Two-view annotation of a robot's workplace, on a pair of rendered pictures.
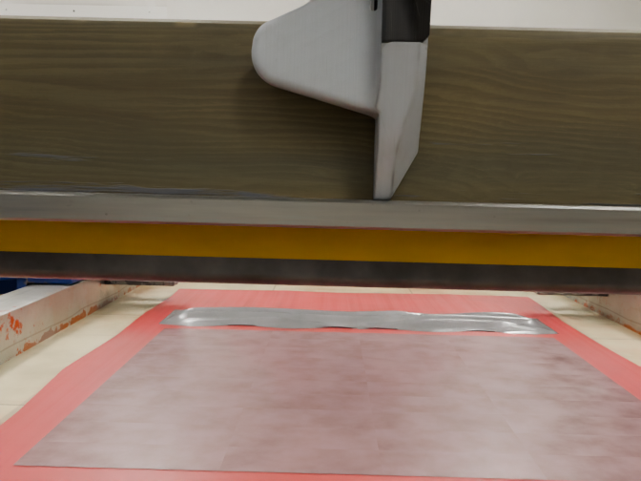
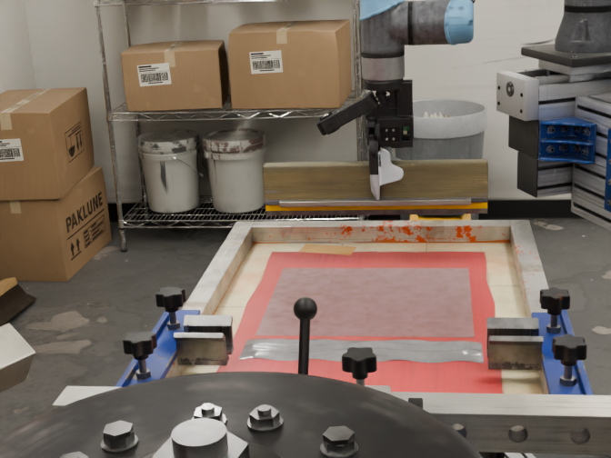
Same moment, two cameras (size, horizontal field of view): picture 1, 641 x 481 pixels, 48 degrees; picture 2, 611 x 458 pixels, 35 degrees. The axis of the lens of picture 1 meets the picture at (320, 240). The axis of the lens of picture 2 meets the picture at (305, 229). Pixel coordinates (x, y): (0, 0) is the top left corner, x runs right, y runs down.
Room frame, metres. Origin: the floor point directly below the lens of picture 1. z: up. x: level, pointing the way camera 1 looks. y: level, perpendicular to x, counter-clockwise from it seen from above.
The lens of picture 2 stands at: (2.00, 0.06, 1.59)
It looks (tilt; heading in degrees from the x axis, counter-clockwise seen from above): 18 degrees down; 187
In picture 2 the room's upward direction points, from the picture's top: 3 degrees counter-clockwise
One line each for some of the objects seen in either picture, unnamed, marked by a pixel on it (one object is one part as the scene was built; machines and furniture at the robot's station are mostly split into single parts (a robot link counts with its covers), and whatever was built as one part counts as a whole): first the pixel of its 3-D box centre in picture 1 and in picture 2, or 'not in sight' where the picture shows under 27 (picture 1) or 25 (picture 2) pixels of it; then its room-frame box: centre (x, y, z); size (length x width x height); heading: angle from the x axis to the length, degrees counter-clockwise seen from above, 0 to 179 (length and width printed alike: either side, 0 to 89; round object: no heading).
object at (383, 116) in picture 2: not in sight; (388, 114); (0.28, 0.00, 1.24); 0.09 x 0.08 x 0.12; 89
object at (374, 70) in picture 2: not in sight; (383, 68); (0.28, -0.01, 1.32); 0.08 x 0.08 x 0.05
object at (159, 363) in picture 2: not in sight; (161, 367); (0.77, -0.31, 0.98); 0.30 x 0.05 x 0.07; 179
